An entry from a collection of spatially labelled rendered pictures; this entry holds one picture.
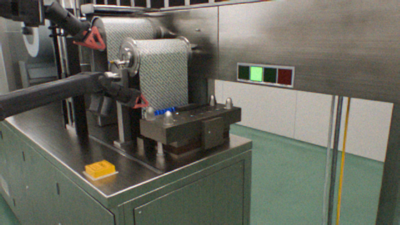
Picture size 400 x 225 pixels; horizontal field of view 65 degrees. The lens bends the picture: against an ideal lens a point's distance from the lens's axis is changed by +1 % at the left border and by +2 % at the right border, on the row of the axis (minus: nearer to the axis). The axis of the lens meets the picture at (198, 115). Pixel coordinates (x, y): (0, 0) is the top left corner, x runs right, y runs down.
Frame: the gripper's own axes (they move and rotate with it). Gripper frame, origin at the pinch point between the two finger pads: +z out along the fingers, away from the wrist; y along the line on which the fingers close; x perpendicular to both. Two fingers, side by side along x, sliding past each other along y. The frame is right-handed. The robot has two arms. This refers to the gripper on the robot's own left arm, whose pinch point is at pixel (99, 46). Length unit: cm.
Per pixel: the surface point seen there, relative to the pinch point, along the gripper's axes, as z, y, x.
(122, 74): 13.7, -1.3, -2.4
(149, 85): 21.8, 6.0, -1.5
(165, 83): 28.3, 5.9, 3.6
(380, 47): 36, 76, 28
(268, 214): 181, -13, -18
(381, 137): 277, 11, 101
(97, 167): 14.2, 16.7, -36.5
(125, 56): 10.0, 0.6, 3.1
